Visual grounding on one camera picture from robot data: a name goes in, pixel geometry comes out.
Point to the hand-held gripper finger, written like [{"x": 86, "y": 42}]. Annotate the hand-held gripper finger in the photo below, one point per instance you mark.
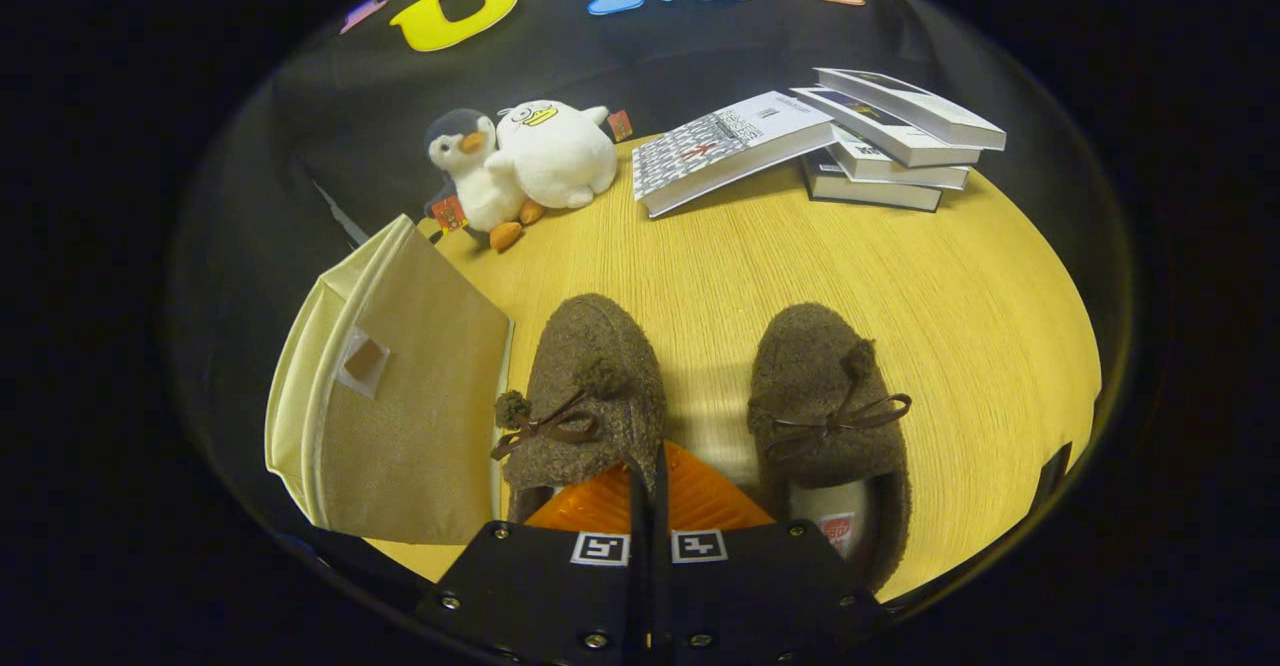
[
  {"x": 636, "y": 566},
  {"x": 660, "y": 566}
]

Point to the brown fuzzy shoe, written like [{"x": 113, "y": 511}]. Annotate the brown fuzzy shoe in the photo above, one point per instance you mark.
[
  {"x": 590, "y": 346},
  {"x": 810, "y": 366}
]

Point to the beige fabric storage box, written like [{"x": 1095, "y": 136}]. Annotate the beige fabric storage box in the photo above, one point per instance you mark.
[{"x": 420, "y": 426}]

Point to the grey white penguin plush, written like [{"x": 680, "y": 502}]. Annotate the grey white penguin plush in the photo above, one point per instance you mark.
[{"x": 482, "y": 191}]

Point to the white duck plush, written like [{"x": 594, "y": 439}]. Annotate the white duck plush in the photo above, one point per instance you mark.
[{"x": 560, "y": 161}]

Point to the patterned cover white book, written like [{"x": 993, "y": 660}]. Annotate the patterned cover white book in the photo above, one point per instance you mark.
[{"x": 720, "y": 146}]

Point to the white paperback book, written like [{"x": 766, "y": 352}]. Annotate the white paperback book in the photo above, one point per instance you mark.
[{"x": 900, "y": 174}]

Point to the white thick book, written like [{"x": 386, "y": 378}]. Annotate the white thick book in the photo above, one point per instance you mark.
[{"x": 930, "y": 111}]

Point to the black backdrop cloth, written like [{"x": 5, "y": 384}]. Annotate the black backdrop cloth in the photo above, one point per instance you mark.
[{"x": 300, "y": 146}]

